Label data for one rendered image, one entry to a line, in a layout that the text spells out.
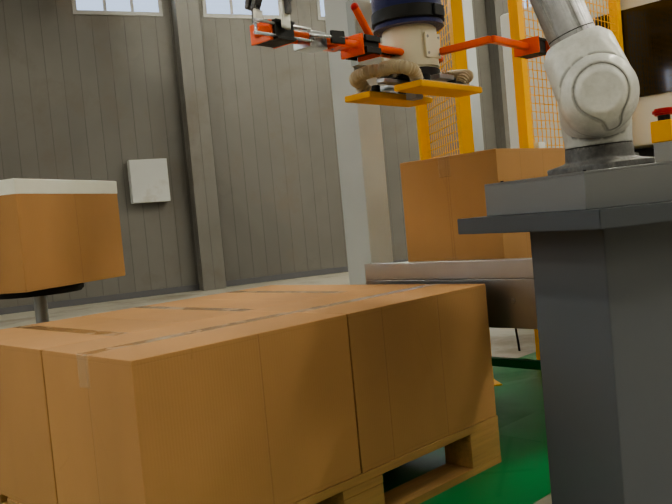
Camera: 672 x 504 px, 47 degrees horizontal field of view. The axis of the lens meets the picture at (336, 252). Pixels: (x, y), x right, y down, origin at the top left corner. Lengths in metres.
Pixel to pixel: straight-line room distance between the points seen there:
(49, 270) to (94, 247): 0.29
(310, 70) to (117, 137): 2.87
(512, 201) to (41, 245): 1.78
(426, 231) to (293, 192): 8.32
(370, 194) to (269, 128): 7.27
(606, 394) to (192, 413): 0.91
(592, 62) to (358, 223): 2.21
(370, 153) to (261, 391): 2.14
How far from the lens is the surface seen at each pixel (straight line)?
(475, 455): 2.38
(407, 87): 2.30
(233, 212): 10.61
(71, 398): 1.81
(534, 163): 2.64
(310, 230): 10.98
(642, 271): 1.87
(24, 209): 2.97
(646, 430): 1.92
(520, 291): 2.39
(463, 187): 2.54
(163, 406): 1.61
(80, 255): 3.18
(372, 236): 3.68
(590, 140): 1.89
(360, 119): 3.70
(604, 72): 1.66
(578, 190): 1.71
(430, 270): 2.57
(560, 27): 1.75
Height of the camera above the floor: 0.78
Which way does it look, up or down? 2 degrees down
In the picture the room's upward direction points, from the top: 5 degrees counter-clockwise
